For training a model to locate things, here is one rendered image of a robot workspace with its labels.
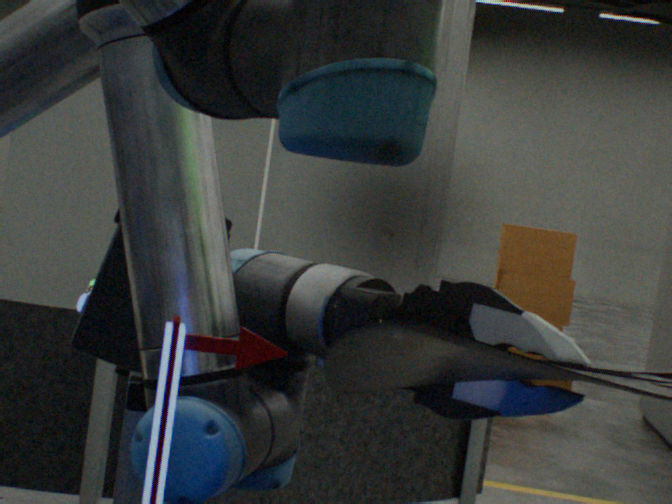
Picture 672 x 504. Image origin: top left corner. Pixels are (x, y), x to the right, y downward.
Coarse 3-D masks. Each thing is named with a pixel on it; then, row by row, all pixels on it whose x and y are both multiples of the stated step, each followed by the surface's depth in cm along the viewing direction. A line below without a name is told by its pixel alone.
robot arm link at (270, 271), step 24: (240, 264) 91; (264, 264) 90; (288, 264) 89; (312, 264) 88; (240, 288) 90; (264, 288) 88; (288, 288) 86; (240, 312) 90; (264, 312) 88; (264, 336) 89; (288, 336) 88; (288, 360) 89
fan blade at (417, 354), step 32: (416, 320) 52; (352, 352) 63; (384, 352) 62; (416, 352) 60; (448, 352) 58; (480, 352) 55; (512, 352) 54; (352, 384) 72; (384, 384) 72; (416, 384) 73; (608, 384) 56; (640, 384) 59
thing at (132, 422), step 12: (132, 420) 111; (132, 432) 111; (120, 444) 111; (120, 456) 111; (120, 468) 111; (132, 468) 112; (120, 480) 111; (132, 480) 113; (120, 492) 112; (132, 492) 112
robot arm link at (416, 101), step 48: (288, 0) 55; (336, 0) 52; (384, 0) 51; (432, 0) 53; (240, 48) 58; (288, 48) 54; (336, 48) 52; (384, 48) 52; (432, 48) 53; (288, 96) 54; (336, 96) 52; (384, 96) 52; (432, 96) 55; (288, 144) 54; (336, 144) 52; (384, 144) 52
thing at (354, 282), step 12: (360, 276) 85; (372, 288) 84; (384, 288) 85; (420, 288) 78; (408, 300) 79; (420, 300) 78; (432, 300) 77; (444, 300) 76; (396, 312) 79; (408, 312) 78; (420, 312) 78; (432, 312) 77; (444, 312) 76; (456, 312) 76; (444, 324) 76; (456, 324) 76; (468, 324) 76; (468, 336) 77
